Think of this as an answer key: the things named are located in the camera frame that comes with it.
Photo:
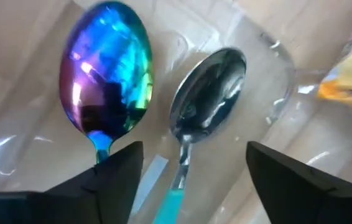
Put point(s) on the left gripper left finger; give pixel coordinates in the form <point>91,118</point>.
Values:
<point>113,193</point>

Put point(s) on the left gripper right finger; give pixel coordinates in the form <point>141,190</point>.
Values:
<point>288,193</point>

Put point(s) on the iridescent rainbow metal spoon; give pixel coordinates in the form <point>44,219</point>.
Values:
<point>107,77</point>

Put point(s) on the yellow snack bag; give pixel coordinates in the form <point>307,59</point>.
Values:
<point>350,71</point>

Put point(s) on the clear plastic bin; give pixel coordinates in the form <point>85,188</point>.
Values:
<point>225,155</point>

